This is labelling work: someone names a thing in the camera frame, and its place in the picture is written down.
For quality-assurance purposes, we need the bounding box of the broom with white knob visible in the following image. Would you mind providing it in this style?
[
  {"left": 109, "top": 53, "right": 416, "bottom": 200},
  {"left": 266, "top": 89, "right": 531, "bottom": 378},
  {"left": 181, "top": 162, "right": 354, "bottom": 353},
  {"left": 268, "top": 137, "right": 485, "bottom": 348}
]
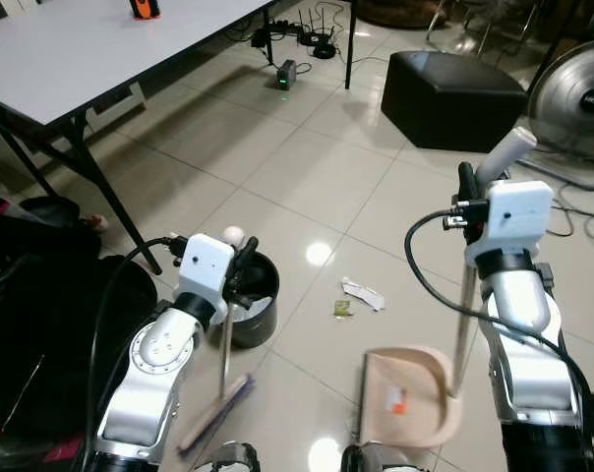
[{"left": 176, "top": 225, "right": 258, "bottom": 456}]

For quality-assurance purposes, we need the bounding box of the beige long-handled dustpan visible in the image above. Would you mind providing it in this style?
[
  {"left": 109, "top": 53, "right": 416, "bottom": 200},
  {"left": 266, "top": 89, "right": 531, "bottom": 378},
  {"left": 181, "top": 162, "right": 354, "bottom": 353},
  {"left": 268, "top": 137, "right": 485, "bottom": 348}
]
[{"left": 359, "top": 126, "right": 540, "bottom": 450}]

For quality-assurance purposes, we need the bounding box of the silver floor fan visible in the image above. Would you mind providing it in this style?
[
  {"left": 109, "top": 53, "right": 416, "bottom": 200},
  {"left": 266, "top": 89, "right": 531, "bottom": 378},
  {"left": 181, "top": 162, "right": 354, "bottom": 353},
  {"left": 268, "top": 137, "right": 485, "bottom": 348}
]
[{"left": 526, "top": 39, "right": 594, "bottom": 193}]

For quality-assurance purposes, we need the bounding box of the black round trash bin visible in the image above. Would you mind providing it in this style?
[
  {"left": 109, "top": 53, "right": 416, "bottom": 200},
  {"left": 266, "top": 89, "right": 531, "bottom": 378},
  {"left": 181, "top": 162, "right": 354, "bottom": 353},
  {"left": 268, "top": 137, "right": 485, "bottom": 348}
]
[{"left": 221, "top": 251, "right": 280, "bottom": 350}]

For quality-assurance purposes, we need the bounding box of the black leather ottoman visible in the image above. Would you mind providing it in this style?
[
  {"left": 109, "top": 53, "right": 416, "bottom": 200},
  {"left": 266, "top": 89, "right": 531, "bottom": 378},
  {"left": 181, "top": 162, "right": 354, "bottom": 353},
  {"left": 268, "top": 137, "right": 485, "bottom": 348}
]
[{"left": 381, "top": 49, "right": 530, "bottom": 153}]

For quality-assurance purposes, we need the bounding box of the white crumpled paper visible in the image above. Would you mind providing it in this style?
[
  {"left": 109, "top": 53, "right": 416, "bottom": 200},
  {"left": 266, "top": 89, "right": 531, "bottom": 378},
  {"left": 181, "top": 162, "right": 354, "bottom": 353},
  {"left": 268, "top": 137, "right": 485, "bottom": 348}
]
[{"left": 341, "top": 277, "right": 386, "bottom": 312}]

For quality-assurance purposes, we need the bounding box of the small box with green light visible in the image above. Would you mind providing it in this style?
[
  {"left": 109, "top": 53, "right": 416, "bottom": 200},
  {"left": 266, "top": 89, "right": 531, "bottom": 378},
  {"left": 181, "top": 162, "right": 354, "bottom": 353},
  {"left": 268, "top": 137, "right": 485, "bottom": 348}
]
[{"left": 275, "top": 59, "right": 298, "bottom": 91}]

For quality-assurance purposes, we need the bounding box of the dark brown round basket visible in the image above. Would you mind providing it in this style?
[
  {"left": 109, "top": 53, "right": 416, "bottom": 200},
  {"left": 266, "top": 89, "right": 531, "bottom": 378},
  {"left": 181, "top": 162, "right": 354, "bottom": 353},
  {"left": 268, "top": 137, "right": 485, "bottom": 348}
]
[{"left": 356, "top": 0, "right": 450, "bottom": 30}]

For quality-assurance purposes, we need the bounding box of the large black bag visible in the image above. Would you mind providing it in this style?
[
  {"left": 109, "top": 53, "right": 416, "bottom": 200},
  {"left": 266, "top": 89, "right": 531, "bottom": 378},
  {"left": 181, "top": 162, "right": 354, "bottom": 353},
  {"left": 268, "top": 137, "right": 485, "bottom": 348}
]
[{"left": 0, "top": 197, "right": 160, "bottom": 439}]

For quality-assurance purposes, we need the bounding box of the black router with antennas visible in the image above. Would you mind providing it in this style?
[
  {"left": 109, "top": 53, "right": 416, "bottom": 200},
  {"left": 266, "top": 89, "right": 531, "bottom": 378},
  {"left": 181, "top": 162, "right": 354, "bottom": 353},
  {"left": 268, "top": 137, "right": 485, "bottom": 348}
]
[{"left": 297, "top": 8, "right": 339, "bottom": 60}]

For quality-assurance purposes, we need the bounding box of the black power adapter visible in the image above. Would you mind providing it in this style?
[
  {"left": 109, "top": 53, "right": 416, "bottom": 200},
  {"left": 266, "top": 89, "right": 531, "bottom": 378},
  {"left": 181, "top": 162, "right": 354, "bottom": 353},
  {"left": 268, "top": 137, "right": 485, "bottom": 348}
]
[{"left": 250, "top": 25, "right": 278, "bottom": 50}]

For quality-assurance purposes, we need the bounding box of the grey folding table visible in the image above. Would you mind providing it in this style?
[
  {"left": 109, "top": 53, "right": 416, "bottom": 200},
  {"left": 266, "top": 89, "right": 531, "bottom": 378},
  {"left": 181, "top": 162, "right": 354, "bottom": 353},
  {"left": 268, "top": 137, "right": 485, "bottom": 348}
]
[{"left": 0, "top": 0, "right": 357, "bottom": 276}]

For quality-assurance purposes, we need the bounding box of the orange black device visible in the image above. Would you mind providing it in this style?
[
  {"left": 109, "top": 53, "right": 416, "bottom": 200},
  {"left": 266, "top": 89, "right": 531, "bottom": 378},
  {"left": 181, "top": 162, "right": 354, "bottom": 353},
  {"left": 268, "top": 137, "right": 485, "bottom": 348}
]
[{"left": 130, "top": 0, "right": 163, "bottom": 21}]

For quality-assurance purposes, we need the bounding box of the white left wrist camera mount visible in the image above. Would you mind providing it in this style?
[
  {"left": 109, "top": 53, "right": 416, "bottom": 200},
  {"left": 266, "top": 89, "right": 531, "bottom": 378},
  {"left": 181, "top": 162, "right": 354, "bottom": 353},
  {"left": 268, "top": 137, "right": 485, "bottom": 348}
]
[{"left": 174, "top": 234, "right": 237, "bottom": 301}]

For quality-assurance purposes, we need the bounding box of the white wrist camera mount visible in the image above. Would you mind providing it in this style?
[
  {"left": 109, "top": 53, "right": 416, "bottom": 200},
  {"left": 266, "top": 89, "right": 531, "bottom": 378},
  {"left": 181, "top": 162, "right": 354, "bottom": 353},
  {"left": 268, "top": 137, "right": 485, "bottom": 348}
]
[
  {"left": 174, "top": 234, "right": 237, "bottom": 301},
  {"left": 464, "top": 180, "right": 555, "bottom": 266}
]

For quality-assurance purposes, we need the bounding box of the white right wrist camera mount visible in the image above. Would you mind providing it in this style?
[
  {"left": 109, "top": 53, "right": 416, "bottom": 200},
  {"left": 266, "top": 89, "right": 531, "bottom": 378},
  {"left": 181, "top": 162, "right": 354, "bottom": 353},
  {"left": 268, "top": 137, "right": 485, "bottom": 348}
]
[{"left": 464, "top": 180, "right": 555, "bottom": 266}]

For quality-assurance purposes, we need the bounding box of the black fan power cord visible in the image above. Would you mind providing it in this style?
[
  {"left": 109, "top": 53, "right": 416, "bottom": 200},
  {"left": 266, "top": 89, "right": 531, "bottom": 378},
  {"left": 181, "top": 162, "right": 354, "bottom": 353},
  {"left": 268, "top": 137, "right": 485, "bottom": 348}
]
[{"left": 545, "top": 182, "right": 594, "bottom": 242}]

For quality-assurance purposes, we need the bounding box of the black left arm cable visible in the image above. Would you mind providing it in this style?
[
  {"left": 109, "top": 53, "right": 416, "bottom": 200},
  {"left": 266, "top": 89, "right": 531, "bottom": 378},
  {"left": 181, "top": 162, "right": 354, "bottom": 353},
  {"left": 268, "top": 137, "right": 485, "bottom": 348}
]
[{"left": 81, "top": 234, "right": 185, "bottom": 471}]

